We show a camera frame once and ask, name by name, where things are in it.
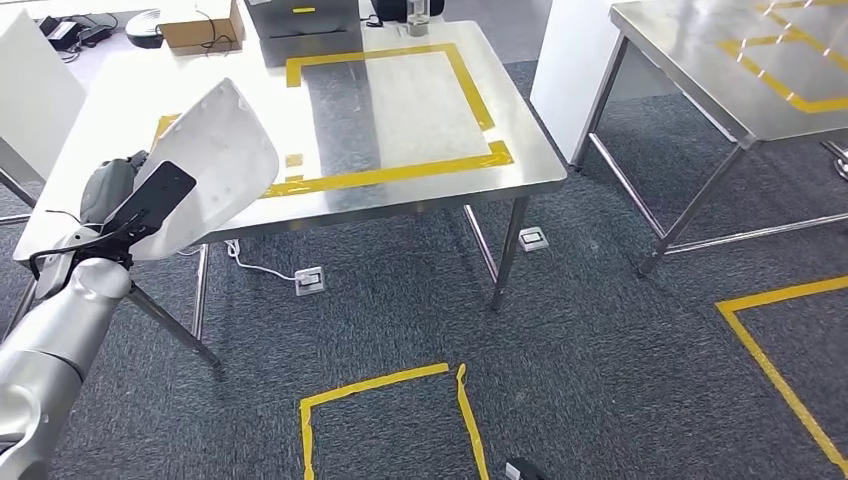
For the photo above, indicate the silver floor socket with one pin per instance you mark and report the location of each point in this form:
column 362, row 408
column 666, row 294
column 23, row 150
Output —
column 534, row 238
column 310, row 281

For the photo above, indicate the dark grey laptop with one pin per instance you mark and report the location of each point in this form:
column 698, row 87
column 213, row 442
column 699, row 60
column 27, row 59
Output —
column 305, row 16

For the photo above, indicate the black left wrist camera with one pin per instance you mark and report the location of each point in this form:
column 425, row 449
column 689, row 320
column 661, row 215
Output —
column 156, row 195

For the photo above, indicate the clear water bottle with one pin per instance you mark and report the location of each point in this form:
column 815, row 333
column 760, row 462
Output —
column 417, row 20

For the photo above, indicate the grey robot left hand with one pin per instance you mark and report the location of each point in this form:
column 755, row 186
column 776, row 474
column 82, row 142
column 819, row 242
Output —
column 106, row 189

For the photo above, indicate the white curved plastic panel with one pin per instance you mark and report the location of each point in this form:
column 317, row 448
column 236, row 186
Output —
column 212, row 152

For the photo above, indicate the stainless steel workbench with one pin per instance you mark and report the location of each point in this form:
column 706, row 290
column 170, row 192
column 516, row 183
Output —
column 696, row 53
column 411, row 99

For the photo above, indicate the brown cardboard box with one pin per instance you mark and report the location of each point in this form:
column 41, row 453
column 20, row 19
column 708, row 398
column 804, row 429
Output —
column 199, row 30

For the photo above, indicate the white partition panel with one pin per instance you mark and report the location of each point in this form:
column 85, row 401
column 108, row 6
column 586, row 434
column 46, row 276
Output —
column 33, row 99
column 570, row 79

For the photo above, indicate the yellow floor tape square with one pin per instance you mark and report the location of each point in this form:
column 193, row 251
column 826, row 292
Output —
column 768, row 364
column 371, row 383

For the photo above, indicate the black round device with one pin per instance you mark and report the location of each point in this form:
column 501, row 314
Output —
column 142, row 30

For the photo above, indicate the black robot body part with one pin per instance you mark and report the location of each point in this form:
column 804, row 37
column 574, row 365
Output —
column 530, row 472

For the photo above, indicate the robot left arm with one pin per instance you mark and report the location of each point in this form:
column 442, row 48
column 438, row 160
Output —
column 60, row 331

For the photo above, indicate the black power adapter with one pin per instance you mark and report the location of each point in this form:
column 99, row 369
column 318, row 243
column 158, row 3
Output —
column 96, row 34
column 65, row 34

